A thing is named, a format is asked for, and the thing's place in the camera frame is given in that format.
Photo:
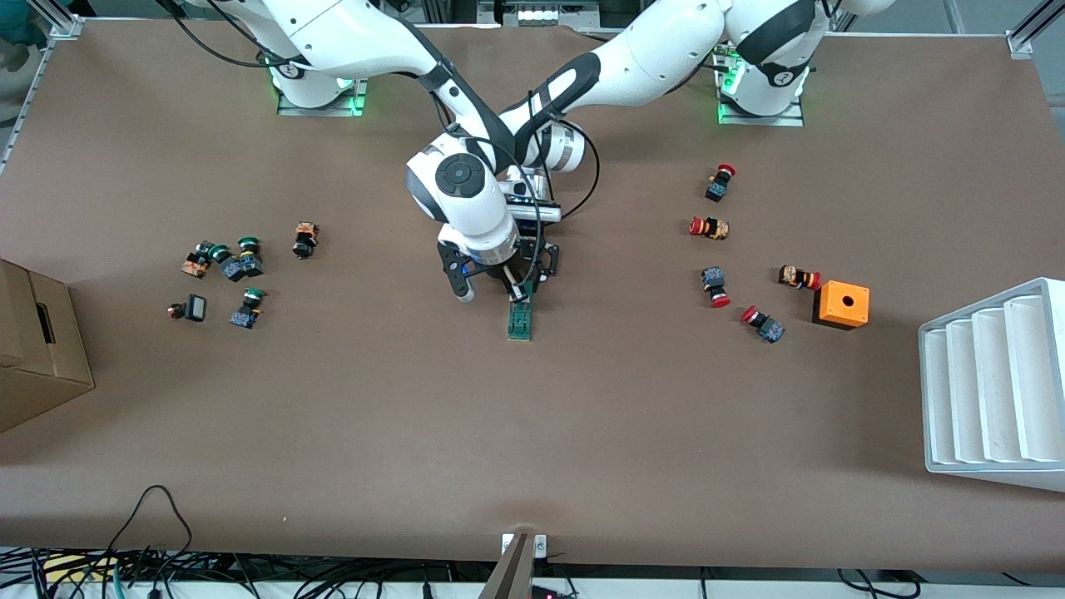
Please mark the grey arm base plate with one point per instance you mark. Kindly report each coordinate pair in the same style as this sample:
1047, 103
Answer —
320, 111
761, 121

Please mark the red mushroom button blue block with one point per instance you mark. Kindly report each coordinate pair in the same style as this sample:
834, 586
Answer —
713, 279
770, 329
717, 190

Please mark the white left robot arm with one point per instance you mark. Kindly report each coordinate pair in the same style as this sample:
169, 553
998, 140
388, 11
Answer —
666, 46

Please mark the black knob switch orange block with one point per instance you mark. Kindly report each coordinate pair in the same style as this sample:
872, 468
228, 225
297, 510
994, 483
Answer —
304, 239
195, 264

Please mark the green push button blue block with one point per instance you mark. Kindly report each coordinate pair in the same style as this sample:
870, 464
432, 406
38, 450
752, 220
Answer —
245, 314
252, 264
233, 269

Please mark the small grey metal bracket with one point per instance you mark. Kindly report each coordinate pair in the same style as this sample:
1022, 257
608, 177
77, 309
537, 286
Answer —
508, 545
541, 546

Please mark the brown cardboard box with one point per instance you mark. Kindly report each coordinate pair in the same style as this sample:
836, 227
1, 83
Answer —
42, 374

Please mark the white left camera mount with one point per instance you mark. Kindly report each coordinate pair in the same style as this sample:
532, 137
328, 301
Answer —
532, 179

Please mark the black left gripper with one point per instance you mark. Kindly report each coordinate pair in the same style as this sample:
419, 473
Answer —
525, 249

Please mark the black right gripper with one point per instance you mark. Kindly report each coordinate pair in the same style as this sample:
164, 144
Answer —
517, 269

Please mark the red mushroom button orange block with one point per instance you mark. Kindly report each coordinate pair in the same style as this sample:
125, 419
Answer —
714, 229
795, 276

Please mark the black device red light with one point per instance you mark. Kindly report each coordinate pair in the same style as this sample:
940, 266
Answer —
545, 592

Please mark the white stepped plastic rack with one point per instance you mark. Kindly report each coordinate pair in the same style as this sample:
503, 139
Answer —
986, 374

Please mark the green load switch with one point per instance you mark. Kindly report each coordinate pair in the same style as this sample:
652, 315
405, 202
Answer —
521, 324

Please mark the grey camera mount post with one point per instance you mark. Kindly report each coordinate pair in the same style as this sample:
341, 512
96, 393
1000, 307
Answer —
509, 574

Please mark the white device behind table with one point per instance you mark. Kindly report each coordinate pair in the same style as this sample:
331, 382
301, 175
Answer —
537, 12

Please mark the aluminium frame profile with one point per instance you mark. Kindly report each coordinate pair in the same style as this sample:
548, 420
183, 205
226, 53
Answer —
58, 29
1019, 43

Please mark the orange push button enclosure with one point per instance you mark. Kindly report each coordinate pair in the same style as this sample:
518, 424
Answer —
857, 309

